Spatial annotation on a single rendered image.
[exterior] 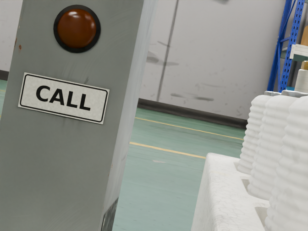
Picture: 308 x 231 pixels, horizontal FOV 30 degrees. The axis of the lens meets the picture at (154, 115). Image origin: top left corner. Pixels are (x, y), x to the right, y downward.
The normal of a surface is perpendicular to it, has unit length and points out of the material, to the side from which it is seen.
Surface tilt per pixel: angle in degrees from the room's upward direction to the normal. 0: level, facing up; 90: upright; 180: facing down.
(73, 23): 88
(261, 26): 90
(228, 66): 90
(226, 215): 0
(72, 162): 90
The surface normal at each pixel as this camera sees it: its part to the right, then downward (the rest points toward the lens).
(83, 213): -0.08, 0.04
